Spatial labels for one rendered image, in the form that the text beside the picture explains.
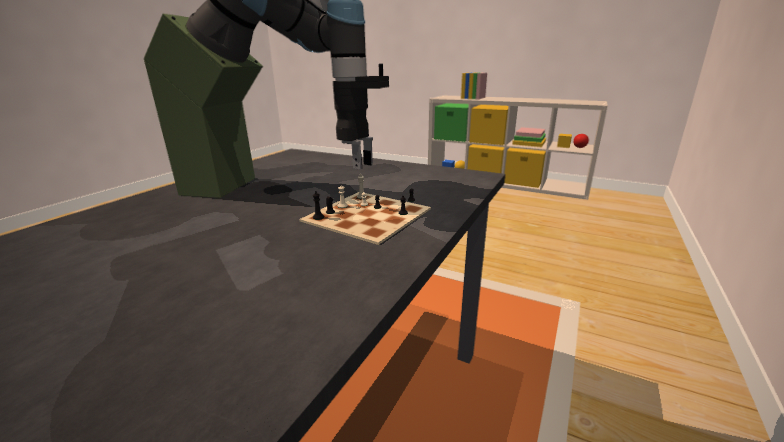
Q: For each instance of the brown and cream chessboard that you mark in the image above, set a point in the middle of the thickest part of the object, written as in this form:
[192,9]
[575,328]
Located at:
[365,222]

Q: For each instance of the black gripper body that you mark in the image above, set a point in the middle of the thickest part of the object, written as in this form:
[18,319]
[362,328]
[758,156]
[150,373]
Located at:
[350,103]

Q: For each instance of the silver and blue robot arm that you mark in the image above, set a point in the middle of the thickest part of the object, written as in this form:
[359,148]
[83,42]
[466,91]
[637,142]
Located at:
[226,26]

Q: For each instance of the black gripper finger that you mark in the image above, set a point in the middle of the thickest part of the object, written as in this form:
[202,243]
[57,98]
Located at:
[367,152]
[356,153]

